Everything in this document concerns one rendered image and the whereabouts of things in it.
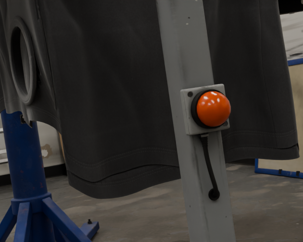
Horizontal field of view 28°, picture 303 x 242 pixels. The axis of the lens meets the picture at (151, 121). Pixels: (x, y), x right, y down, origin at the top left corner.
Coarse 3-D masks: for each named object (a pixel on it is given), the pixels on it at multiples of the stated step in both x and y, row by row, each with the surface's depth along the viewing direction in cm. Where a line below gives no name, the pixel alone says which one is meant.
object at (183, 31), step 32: (160, 0) 67; (192, 0) 66; (160, 32) 68; (192, 32) 66; (192, 64) 66; (192, 96) 64; (192, 128) 64; (224, 128) 66; (192, 160) 66; (224, 160) 67; (192, 192) 67; (224, 192) 67; (192, 224) 68; (224, 224) 67
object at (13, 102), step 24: (0, 0) 109; (24, 0) 92; (0, 24) 115; (24, 24) 92; (0, 48) 117; (24, 48) 99; (0, 72) 123; (24, 72) 103; (0, 96) 130; (24, 96) 99; (48, 96) 93; (48, 120) 96
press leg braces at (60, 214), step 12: (24, 204) 215; (48, 204) 216; (12, 216) 227; (24, 216) 211; (48, 216) 216; (60, 216) 214; (0, 228) 232; (12, 228) 233; (24, 228) 207; (60, 228) 213; (72, 228) 211; (0, 240) 234; (24, 240) 204; (60, 240) 251; (72, 240) 210; (84, 240) 209
